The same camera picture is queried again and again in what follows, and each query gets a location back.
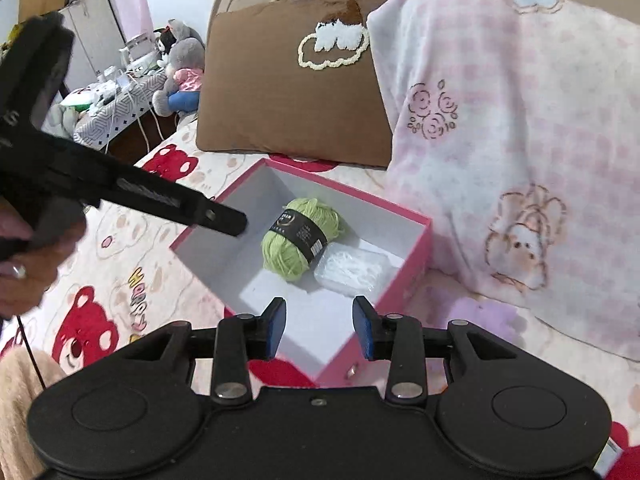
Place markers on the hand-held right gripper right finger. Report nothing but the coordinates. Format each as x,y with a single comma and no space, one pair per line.
364,330

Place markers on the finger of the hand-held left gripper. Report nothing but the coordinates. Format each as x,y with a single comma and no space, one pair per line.
200,207

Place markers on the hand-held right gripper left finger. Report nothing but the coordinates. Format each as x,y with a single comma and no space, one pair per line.
275,327

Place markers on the pink cardboard box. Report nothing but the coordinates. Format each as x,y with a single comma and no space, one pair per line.
235,280

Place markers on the clear plastic box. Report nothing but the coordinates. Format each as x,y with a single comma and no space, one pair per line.
350,267

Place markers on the green yarn ball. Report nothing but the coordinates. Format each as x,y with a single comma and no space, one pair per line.
285,255

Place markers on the person's left hand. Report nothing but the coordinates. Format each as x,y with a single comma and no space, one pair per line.
42,272

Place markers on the purple plush toy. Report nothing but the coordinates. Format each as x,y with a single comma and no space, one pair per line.
480,317

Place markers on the brown embroidered pillow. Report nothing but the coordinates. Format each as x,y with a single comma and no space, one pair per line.
280,110

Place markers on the white cabinet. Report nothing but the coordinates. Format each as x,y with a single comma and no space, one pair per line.
95,30

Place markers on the grey plush toy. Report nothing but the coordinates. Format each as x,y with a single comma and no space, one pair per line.
185,52

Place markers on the beige fleece cloth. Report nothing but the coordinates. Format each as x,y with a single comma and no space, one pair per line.
20,400

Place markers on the pink checked printed blanket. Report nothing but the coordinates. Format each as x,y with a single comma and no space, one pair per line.
550,135

